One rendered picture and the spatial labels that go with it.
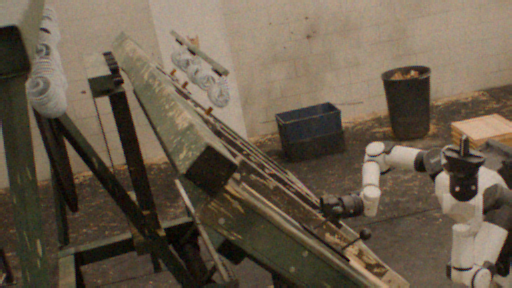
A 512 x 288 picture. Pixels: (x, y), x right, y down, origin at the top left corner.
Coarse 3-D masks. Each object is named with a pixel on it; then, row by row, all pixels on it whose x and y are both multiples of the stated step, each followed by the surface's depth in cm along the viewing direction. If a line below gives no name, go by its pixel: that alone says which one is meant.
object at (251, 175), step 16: (224, 80) 213; (208, 112) 214; (224, 144) 217; (240, 160) 220; (240, 176) 222; (256, 176) 224; (256, 192) 226; (272, 192) 228; (288, 192) 231; (288, 208) 232; (304, 208) 234; (336, 240) 242; (352, 240) 251; (368, 256) 249; (384, 272) 254
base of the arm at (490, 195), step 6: (492, 186) 228; (498, 186) 224; (486, 192) 230; (492, 192) 226; (498, 192) 222; (486, 198) 228; (492, 198) 224; (498, 198) 222; (486, 204) 226; (492, 204) 223; (486, 210) 227; (510, 228) 232
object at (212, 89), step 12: (180, 36) 275; (192, 48) 248; (180, 60) 268; (204, 60) 226; (192, 72) 248; (204, 72) 234; (228, 72) 204; (204, 84) 230; (216, 84) 219; (216, 96) 212
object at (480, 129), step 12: (468, 120) 588; (480, 120) 585; (492, 120) 581; (504, 120) 575; (456, 132) 584; (468, 132) 560; (480, 132) 558; (492, 132) 553; (504, 132) 548; (456, 144) 590; (480, 144) 544; (504, 144) 549
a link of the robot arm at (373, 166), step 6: (366, 156) 281; (378, 156) 277; (384, 156) 278; (366, 162) 279; (372, 162) 277; (378, 162) 279; (384, 162) 280; (366, 168) 275; (372, 168) 274; (378, 168) 276; (384, 168) 281; (390, 168) 283; (366, 174) 273; (372, 174) 272; (378, 174) 275; (378, 180) 273
